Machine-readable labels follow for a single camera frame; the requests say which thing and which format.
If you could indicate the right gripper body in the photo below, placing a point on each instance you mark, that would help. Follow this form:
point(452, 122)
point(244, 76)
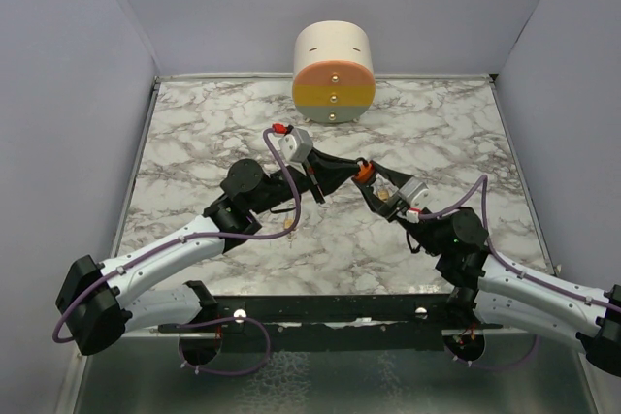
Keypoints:
point(401, 206)

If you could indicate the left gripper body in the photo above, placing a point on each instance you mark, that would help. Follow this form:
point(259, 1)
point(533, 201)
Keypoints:
point(309, 168)

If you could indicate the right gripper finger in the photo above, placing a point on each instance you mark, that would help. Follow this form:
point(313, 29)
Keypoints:
point(376, 193)
point(397, 179)

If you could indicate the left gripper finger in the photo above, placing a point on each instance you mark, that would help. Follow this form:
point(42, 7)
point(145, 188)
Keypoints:
point(334, 162)
point(331, 180)

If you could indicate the small brass padlock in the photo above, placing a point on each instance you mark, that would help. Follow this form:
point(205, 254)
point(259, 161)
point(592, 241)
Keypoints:
point(383, 194)

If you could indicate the orange black padlock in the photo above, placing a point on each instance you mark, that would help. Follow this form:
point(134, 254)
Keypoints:
point(366, 171)

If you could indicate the long-shackle brass padlock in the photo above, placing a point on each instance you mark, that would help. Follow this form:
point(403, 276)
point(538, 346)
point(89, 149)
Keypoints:
point(289, 223)

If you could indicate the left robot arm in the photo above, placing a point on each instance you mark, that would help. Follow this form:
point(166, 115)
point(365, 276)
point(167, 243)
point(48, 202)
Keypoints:
point(95, 297)

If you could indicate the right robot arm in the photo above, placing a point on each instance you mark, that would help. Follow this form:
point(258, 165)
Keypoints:
point(489, 287)

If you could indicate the round three-drawer storage box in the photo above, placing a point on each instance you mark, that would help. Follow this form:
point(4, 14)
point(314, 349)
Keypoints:
point(333, 75)

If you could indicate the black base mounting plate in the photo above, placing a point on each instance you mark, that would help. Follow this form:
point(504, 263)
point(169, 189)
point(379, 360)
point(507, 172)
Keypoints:
point(323, 323)

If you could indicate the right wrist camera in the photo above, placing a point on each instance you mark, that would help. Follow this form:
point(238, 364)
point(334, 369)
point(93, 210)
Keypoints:
point(420, 190)

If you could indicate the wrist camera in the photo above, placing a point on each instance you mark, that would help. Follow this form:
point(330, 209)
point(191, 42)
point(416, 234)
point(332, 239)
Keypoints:
point(420, 190)
point(295, 146)

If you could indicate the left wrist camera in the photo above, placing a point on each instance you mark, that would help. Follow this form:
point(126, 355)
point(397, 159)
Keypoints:
point(295, 146)

